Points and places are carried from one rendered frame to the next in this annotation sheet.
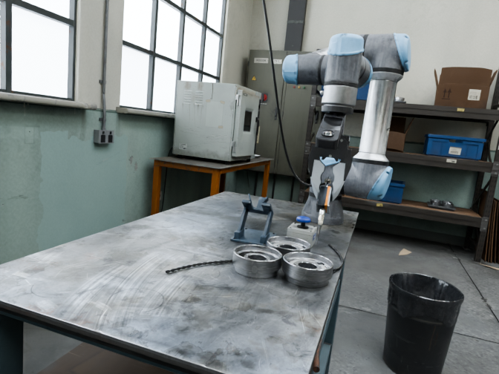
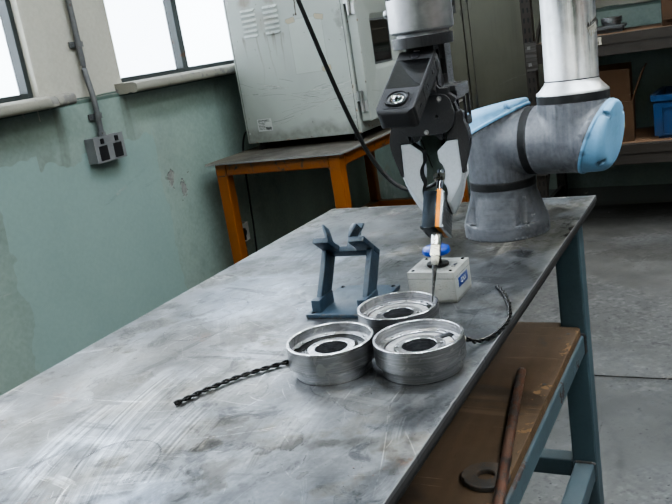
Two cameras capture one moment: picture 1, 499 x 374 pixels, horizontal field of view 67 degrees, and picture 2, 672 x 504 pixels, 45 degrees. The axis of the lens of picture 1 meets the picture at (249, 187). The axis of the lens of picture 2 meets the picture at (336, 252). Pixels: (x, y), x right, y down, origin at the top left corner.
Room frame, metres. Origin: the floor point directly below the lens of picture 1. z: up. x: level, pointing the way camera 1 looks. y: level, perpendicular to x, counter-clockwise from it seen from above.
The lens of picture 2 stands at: (-0.10, -0.21, 1.18)
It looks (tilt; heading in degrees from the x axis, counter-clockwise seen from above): 15 degrees down; 10
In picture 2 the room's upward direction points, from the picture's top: 9 degrees counter-clockwise
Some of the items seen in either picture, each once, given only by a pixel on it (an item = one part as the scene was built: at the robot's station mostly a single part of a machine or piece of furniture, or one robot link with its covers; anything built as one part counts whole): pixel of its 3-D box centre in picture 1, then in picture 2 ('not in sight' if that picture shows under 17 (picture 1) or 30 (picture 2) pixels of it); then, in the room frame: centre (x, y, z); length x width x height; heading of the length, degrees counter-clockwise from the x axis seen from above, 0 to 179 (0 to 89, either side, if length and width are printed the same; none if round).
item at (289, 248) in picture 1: (287, 250); (399, 319); (0.87, -0.11, 0.82); 0.10 x 0.10 x 0.04
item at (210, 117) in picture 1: (221, 124); (332, 58); (3.42, 0.30, 1.10); 0.62 x 0.61 x 0.65; 162
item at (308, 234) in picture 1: (302, 234); (441, 277); (1.02, -0.16, 0.82); 0.08 x 0.07 x 0.05; 162
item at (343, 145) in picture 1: (334, 133); (430, 86); (0.88, -0.18, 1.11); 0.09 x 0.08 x 0.12; 165
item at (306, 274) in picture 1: (307, 269); (420, 351); (0.76, -0.14, 0.82); 0.10 x 0.10 x 0.04
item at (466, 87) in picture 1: (460, 90); not in sight; (4.00, -2.05, 1.70); 0.56 x 0.36 x 0.39; 67
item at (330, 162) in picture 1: (330, 174); (501, 139); (1.33, -0.28, 0.97); 0.13 x 0.12 x 0.14; 62
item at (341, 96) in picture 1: (337, 98); (417, 17); (0.87, -0.18, 1.19); 0.08 x 0.08 x 0.05
